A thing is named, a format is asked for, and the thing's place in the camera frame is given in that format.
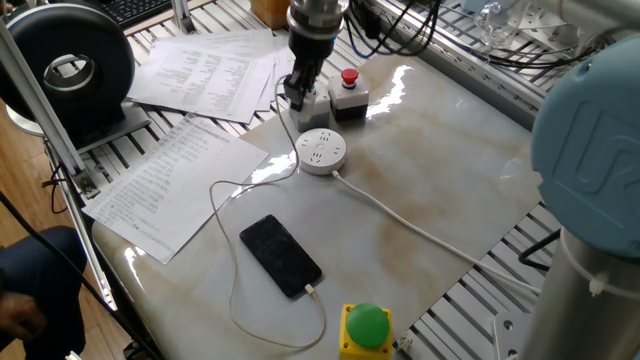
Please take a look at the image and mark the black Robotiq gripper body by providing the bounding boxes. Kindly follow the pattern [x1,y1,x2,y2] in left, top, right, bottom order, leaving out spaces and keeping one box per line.
[287,30,336,78]

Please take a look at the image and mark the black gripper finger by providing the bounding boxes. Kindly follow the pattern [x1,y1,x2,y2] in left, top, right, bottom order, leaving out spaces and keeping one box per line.
[302,58,324,96]
[283,69,308,113]

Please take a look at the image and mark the thick white power cord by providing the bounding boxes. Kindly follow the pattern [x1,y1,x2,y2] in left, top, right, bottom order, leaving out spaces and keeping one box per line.
[331,170,544,296]

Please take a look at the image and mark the person's bare hand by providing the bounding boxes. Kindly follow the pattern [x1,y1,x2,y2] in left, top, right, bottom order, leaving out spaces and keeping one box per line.
[0,291,50,342]

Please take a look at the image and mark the yellow box green dome button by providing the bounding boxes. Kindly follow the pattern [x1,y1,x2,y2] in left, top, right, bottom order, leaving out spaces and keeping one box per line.
[338,302,395,360]

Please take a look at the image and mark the small clear cable connector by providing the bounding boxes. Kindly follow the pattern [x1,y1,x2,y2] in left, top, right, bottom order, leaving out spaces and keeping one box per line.
[394,331,415,353]

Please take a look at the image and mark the black smartphone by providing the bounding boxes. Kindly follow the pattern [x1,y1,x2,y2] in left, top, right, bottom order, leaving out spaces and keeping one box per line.
[238,214,324,300]

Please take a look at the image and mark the black cable bundle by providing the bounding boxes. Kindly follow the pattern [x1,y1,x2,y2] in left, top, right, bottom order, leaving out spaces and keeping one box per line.
[343,0,609,69]

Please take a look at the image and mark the handwritten list paper sheet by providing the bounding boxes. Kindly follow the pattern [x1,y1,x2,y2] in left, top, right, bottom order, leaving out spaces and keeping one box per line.
[82,113,270,265]

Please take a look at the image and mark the thin white charging cable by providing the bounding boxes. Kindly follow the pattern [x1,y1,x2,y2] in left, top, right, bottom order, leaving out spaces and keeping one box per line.
[208,73,328,350]

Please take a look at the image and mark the black ring-shaped device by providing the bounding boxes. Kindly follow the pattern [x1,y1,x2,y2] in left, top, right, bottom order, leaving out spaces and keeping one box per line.
[0,2,137,137]

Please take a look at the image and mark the long black floor cable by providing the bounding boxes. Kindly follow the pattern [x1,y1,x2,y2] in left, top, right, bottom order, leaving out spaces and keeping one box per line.
[0,191,162,360]

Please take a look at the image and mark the red emergency stop button box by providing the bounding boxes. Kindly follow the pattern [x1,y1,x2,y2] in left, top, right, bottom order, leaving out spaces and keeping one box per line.
[327,67,371,123]

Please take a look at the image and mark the wooden block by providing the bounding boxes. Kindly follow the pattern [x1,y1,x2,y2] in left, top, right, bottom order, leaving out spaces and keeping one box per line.
[249,0,294,31]

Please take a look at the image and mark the grey device base plate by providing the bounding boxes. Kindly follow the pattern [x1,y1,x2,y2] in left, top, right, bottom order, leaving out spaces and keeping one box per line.
[5,101,153,154]

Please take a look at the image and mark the plain white paper sheets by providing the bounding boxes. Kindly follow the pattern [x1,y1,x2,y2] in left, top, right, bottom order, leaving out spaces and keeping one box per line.
[255,33,297,112]

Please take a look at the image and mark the printed table paper sheet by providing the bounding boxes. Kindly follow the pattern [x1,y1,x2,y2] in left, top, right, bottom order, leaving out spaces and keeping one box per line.
[126,28,277,125]

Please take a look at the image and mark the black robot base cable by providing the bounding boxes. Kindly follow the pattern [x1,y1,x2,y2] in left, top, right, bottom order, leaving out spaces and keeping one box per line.
[517,228,562,272]

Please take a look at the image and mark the grey box green push button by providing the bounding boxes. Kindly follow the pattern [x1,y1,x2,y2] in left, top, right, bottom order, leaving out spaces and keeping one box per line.
[289,85,332,134]

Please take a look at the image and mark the marble pattern tile slab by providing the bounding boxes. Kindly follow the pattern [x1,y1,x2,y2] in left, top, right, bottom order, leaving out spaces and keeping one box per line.
[91,47,544,360]

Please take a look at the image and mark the aluminium frame post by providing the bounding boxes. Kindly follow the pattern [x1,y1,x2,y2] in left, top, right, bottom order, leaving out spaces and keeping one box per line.
[0,18,119,312]

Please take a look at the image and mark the silver robot mounting plate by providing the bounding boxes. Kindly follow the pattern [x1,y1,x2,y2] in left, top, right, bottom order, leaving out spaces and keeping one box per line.
[493,311,535,360]

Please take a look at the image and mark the clear glass vessel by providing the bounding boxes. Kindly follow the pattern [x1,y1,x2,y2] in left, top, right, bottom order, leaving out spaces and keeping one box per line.
[473,0,527,49]

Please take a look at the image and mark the black computer keyboard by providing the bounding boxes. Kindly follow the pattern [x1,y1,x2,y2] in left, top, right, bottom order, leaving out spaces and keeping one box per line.
[98,0,174,30]

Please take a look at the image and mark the person's dark trouser leg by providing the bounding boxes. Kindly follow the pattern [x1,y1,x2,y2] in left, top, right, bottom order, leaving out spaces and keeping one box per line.
[0,225,92,360]

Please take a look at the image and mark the round white power socket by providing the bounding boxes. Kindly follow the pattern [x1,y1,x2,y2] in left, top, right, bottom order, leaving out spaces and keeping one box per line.
[294,127,348,177]

